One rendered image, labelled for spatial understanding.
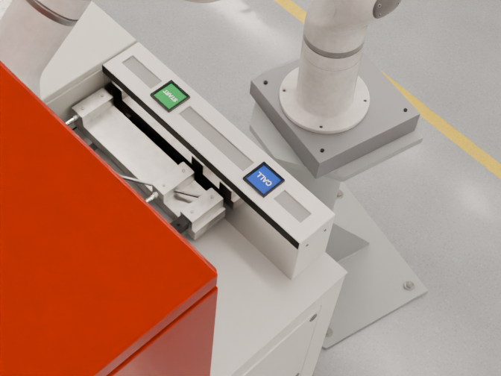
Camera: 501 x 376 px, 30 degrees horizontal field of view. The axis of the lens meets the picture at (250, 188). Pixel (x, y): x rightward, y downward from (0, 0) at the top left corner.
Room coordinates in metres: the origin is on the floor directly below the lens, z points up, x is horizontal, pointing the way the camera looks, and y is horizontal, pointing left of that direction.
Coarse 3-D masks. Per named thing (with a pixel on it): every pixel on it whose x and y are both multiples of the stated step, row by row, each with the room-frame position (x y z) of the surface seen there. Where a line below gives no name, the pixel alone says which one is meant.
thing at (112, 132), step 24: (96, 120) 1.12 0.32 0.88; (120, 120) 1.12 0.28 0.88; (96, 144) 1.07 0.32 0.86; (120, 144) 1.07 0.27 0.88; (144, 144) 1.07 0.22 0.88; (120, 168) 1.03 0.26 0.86; (144, 168) 1.02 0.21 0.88; (168, 168) 1.02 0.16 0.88; (192, 192) 0.97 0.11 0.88; (216, 216) 0.93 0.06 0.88
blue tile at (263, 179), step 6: (264, 168) 0.99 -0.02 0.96; (252, 174) 0.98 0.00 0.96; (258, 174) 0.98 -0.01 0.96; (264, 174) 0.98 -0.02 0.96; (270, 174) 0.98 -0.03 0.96; (252, 180) 0.96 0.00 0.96; (258, 180) 0.97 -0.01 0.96; (264, 180) 0.97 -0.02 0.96; (270, 180) 0.97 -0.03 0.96; (276, 180) 0.97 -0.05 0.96; (258, 186) 0.95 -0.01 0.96; (264, 186) 0.96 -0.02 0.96; (270, 186) 0.96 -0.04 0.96; (264, 192) 0.94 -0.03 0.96
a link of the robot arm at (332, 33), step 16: (320, 0) 1.28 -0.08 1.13; (336, 0) 1.19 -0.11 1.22; (352, 0) 1.17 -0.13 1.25; (368, 0) 1.16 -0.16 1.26; (384, 0) 1.17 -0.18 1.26; (400, 0) 1.20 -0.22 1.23; (320, 16) 1.23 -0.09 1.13; (336, 16) 1.18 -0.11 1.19; (352, 16) 1.16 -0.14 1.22; (368, 16) 1.16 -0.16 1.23; (384, 16) 1.19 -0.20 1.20; (304, 32) 1.25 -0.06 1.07; (320, 32) 1.21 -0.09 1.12; (336, 32) 1.19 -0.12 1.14; (352, 32) 1.20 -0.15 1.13; (320, 48) 1.21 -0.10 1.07; (336, 48) 1.20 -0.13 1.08; (352, 48) 1.21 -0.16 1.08
